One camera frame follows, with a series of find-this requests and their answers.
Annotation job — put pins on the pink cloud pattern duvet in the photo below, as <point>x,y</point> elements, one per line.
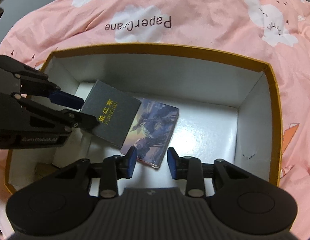
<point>274,31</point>

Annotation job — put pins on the orange cardboard storage box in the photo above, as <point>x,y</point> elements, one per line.
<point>229,105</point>

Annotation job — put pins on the illustrated card box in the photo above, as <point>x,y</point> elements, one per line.
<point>151,131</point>

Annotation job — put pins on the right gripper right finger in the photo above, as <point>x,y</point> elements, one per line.
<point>237,198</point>

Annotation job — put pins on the black rectangular gift box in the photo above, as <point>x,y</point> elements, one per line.
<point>113,109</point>

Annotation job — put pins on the gold cube box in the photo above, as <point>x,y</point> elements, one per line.
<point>43,170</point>

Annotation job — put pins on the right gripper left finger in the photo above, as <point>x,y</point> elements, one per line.
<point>66,198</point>

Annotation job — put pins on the white glasses case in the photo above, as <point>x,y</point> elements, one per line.
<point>78,143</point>

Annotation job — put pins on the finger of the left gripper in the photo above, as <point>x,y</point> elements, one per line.
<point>64,117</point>
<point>34,82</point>

